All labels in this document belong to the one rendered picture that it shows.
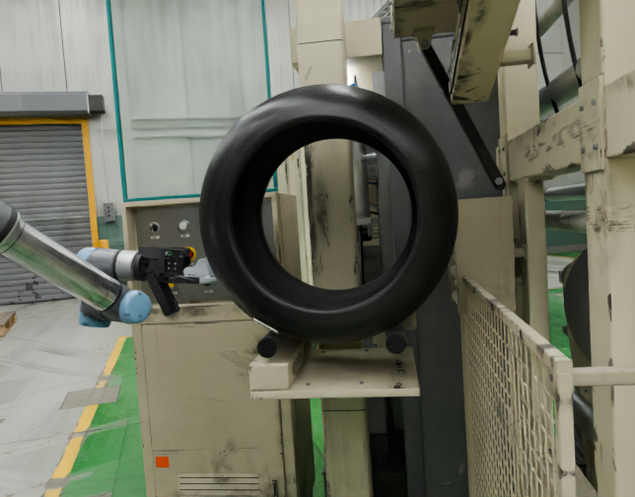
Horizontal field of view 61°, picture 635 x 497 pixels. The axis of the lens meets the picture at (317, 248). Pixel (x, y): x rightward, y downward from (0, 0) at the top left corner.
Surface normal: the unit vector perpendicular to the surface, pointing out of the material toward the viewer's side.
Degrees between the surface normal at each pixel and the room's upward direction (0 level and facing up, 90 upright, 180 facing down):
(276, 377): 90
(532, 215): 90
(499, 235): 90
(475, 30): 162
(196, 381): 90
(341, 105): 80
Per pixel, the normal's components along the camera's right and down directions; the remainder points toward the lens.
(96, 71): 0.25, 0.04
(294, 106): -0.18, -0.11
